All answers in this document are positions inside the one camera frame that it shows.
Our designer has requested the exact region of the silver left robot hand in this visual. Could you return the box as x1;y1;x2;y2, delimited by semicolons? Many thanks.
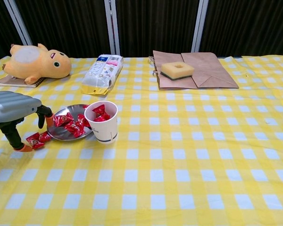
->
0;91;54;153

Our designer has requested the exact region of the brown spiral notebook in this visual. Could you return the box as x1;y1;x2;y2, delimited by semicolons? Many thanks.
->
0;74;46;89

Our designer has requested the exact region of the yellow plush animal toy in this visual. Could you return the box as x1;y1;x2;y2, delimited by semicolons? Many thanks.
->
2;43;72;85

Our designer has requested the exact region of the round metal plate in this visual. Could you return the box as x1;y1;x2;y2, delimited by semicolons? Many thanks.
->
46;104;94;141

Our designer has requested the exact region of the black pleated curtain panel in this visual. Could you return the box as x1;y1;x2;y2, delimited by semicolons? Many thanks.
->
200;0;283;57
0;0;24;64
115;0;200;58
15;0;112;59

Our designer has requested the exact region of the white paper cup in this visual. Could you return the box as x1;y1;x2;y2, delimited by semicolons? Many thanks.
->
84;100;118;145

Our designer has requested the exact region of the white plastic food package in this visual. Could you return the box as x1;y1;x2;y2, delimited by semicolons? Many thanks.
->
81;54;124;96

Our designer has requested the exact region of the yellow sponge with hole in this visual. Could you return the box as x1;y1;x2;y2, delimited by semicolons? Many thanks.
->
160;61;195;81

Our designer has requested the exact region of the yellow white checkered tablecloth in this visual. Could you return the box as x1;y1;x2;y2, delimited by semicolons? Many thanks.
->
0;55;283;226

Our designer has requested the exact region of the brown paper bag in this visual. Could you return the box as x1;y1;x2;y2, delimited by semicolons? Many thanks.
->
148;50;240;91

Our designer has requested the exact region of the grey metal frame post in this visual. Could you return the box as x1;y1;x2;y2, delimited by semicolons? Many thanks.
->
191;0;209;53
3;0;34;46
104;0;121;56

